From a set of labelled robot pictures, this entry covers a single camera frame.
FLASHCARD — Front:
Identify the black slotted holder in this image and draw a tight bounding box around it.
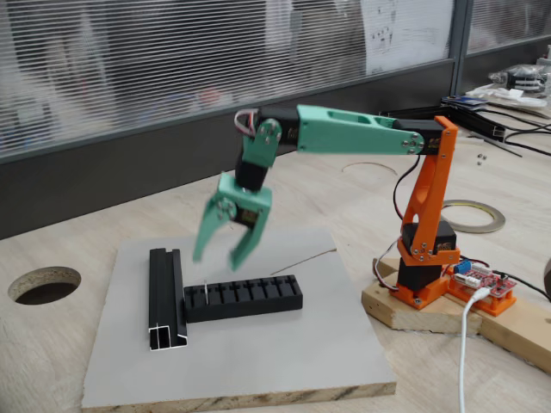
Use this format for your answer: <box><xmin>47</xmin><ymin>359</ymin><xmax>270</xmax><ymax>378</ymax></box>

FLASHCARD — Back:
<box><xmin>183</xmin><ymin>274</ymin><xmax>304</xmax><ymax>324</ymax></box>

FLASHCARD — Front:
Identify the short black aluminium profile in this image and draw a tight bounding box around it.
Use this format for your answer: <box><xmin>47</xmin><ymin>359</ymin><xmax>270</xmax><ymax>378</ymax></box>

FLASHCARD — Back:
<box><xmin>148</xmin><ymin>247</ymin><xmax>190</xmax><ymax>353</ymax></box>

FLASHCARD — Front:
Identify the grey chipboard panel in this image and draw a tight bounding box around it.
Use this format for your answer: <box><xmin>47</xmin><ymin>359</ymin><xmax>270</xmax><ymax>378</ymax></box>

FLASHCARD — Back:
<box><xmin>81</xmin><ymin>227</ymin><xmax>398</xmax><ymax>410</ymax></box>

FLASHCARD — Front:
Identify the wooden base block with screws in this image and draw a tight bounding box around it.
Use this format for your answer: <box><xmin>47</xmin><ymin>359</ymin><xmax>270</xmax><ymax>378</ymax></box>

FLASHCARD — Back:
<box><xmin>361</xmin><ymin>256</ymin><xmax>484</xmax><ymax>336</ymax></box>

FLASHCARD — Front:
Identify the flat tape roll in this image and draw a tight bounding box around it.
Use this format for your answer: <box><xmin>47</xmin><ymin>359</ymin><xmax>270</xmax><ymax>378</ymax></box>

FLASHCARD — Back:
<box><xmin>438</xmin><ymin>199</ymin><xmax>507</xmax><ymax>234</ymax></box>

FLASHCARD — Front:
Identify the printed paper sheet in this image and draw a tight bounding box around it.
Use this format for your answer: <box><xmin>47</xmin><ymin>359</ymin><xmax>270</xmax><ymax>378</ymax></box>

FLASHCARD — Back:
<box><xmin>360</xmin><ymin>0</ymin><xmax>456</xmax><ymax>77</ymax></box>

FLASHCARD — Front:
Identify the stack of blue cards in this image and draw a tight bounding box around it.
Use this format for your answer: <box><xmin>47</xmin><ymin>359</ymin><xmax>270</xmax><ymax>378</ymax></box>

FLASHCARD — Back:
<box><xmin>441</xmin><ymin>95</ymin><xmax>491</xmax><ymax>112</ymax></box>

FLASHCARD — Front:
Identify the red controller board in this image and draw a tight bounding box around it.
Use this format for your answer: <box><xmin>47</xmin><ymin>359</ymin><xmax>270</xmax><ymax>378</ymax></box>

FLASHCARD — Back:
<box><xmin>449</xmin><ymin>256</ymin><xmax>517</xmax><ymax>299</ymax></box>

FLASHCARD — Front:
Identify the long wooden base plank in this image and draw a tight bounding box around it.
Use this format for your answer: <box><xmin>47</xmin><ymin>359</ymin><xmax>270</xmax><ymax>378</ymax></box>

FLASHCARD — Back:
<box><xmin>477</xmin><ymin>296</ymin><xmax>551</xmax><ymax>375</ymax></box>

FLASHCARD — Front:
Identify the black and white device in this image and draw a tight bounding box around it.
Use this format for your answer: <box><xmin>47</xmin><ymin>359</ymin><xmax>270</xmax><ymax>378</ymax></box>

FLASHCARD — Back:
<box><xmin>488</xmin><ymin>64</ymin><xmax>551</xmax><ymax>94</ymax></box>

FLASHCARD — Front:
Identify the red white wrist servo cable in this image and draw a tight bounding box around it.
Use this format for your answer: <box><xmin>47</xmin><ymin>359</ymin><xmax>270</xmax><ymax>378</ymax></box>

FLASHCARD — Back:
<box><xmin>233</xmin><ymin>108</ymin><xmax>260</xmax><ymax>139</ymax></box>

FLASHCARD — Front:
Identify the red white base servo cable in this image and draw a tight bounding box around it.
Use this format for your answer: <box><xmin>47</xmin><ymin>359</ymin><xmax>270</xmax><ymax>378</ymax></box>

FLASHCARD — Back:
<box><xmin>371</xmin><ymin>238</ymin><xmax>401</xmax><ymax>294</ymax></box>

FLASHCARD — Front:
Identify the long black frame profile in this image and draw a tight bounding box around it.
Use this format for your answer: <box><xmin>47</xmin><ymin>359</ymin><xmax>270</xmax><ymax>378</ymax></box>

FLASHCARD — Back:
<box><xmin>378</xmin><ymin>106</ymin><xmax>453</xmax><ymax>122</ymax></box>

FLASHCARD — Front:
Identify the black frame profile with cut end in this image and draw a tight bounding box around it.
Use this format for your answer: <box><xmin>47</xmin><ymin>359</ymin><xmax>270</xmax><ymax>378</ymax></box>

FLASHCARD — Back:
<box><xmin>443</xmin><ymin>102</ymin><xmax>505</xmax><ymax>143</ymax></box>

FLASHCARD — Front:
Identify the white USB cable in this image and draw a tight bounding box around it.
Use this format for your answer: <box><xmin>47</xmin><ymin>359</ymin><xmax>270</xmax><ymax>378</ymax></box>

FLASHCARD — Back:
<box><xmin>456</xmin><ymin>287</ymin><xmax>490</xmax><ymax>413</ymax></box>

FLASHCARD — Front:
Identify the black controller cable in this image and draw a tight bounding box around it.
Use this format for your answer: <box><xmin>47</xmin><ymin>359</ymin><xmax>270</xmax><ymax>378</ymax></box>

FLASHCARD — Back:
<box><xmin>494</xmin><ymin>269</ymin><xmax>551</xmax><ymax>302</ymax></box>

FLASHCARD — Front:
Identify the black power cable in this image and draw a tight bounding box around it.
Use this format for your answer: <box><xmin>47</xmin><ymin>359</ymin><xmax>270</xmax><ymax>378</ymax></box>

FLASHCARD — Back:
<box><xmin>503</xmin><ymin>126</ymin><xmax>551</xmax><ymax>157</ymax></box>

